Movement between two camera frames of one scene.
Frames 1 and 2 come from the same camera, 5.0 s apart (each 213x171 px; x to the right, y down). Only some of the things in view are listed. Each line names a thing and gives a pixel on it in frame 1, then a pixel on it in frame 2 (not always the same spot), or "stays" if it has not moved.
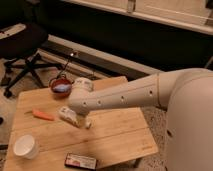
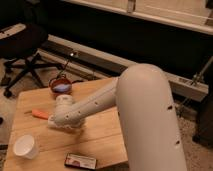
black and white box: (80, 161) stays
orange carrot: (41, 114) stays
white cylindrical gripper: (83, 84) -> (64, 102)
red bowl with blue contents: (60, 87) stays
